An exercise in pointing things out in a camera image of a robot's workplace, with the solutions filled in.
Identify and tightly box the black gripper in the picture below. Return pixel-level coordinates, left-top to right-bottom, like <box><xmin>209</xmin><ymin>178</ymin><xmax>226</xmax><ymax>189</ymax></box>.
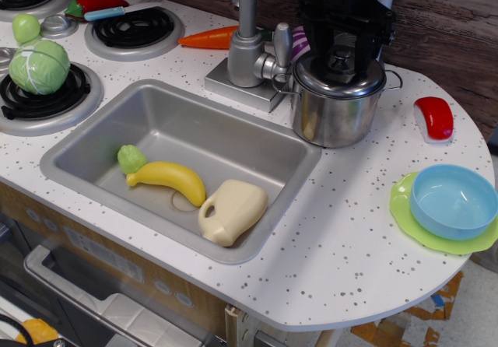
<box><xmin>297</xmin><ymin>0</ymin><xmax>396</xmax><ymax>74</ymax></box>

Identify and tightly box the steel pot lid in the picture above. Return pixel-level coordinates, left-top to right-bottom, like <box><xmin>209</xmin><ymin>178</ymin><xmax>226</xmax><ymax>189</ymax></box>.
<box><xmin>293</xmin><ymin>45</ymin><xmax>387</xmax><ymax>99</ymax></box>

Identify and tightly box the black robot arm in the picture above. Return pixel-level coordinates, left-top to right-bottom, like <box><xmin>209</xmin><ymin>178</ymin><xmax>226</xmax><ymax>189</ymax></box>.
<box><xmin>297</xmin><ymin>0</ymin><xmax>396</xmax><ymax>73</ymax></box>

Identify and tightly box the steel pot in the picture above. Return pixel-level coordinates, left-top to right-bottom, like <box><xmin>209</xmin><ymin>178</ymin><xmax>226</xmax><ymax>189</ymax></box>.
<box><xmin>283</xmin><ymin>70</ymin><xmax>404</xmax><ymax>148</ymax></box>

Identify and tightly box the silver tin can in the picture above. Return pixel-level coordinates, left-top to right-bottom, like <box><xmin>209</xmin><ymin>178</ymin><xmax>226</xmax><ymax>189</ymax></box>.
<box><xmin>334</xmin><ymin>33</ymin><xmax>357</xmax><ymax>54</ymax></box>

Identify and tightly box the purple toy onion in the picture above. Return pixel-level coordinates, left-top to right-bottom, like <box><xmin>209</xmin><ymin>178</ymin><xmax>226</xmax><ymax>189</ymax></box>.
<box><xmin>291</xmin><ymin>26</ymin><xmax>310</xmax><ymax>63</ymax></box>

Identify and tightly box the grey toy faucet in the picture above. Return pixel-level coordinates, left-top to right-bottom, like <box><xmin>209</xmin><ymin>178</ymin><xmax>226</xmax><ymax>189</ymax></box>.
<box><xmin>205</xmin><ymin>0</ymin><xmax>293</xmax><ymax>112</ymax></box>

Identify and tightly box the red white toy sushi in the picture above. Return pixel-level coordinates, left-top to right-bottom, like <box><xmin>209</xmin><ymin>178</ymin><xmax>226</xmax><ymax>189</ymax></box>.
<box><xmin>413</xmin><ymin>96</ymin><xmax>454</xmax><ymax>143</ymax></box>

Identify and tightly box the orange toy carrot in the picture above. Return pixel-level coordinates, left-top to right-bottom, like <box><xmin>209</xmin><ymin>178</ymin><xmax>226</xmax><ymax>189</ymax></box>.
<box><xmin>178</xmin><ymin>26</ymin><xmax>239</xmax><ymax>50</ymax></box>

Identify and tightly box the green plastic plate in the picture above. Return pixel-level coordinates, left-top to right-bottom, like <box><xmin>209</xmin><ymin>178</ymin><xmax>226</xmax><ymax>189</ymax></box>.
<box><xmin>389</xmin><ymin>172</ymin><xmax>497</xmax><ymax>255</ymax></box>

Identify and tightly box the blue plastic bowl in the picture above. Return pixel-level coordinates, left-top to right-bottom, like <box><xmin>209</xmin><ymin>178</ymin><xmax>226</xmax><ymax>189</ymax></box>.
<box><xmin>409</xmin><ymin>164</ymin><xmax>497</xmax><ymax>240</ymax></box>

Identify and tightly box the cream toy jug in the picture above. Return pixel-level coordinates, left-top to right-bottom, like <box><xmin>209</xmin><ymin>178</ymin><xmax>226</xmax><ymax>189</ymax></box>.
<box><xmin>198</xmin><ymin>179</ymin><xmax>268</xmax><ymax>247</ymax></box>

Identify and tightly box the back right stove burner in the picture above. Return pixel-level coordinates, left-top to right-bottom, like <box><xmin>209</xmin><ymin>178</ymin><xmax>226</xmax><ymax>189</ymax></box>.
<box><xmin>85</xmin><ymin>7</ymin><xmax>184</xmax><ymax>62</ymax></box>

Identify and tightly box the yellow toy banana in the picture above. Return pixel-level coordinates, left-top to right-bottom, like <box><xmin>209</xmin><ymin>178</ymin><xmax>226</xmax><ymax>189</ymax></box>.
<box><xmin>125</xmin><ymin>161</ymin><xmax>206</xmax><ymax>207</ymax></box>

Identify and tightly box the small green toy lettuce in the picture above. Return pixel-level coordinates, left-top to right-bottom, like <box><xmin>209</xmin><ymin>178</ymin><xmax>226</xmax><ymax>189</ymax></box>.
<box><xmin>117</xmin><ymin>145</ymin><xmax>148</xmax><ymax>175</ymax></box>

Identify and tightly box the red toy pepper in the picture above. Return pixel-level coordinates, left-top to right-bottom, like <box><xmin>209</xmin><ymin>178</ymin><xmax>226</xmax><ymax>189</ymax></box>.
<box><xmin>65</xmin><ymin>0</ymin><xmax>129</xmax><ymax>21</ymax></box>

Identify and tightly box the grey stove knob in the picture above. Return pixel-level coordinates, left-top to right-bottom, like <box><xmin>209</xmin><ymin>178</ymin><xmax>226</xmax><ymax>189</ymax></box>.
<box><xmin>40</xmin><ymin>14</ymin><xmax>79</xmax><ymax>39</ymax></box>

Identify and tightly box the green toy cabbage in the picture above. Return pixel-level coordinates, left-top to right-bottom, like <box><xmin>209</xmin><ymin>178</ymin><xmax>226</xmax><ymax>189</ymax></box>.
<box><xmin>9</xmin><ymin>40</ymin><xmax>71</xmax><ymax>95</ymax></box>

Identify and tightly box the light green toy pear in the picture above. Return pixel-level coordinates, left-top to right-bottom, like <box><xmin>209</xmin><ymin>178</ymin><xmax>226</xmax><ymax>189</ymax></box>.
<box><xmin>12</xmin><ymin>13</ymin><xmax>40</xmax><ymax>45</ymax></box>

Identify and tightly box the yellow toy object below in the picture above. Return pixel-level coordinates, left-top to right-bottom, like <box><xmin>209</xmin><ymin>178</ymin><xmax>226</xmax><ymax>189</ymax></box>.
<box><xmin>21</xmin><ymin>319</ymin><xmax>59</xmax><ymax>345</ymax></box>

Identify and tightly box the blue handled toy knife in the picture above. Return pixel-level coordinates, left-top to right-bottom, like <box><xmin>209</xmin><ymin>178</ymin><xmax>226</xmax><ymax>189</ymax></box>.
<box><xmin>84</xmin><ymin>2</ymin><xmax>161</xmax><ymax>22</ymax></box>

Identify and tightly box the grey oven door handle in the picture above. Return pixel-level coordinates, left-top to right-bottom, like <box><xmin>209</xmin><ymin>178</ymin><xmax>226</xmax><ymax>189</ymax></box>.
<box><xmin>24</xmin><ymin>244</ymin><xmax>223</xmax><ymax>346</ymax></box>

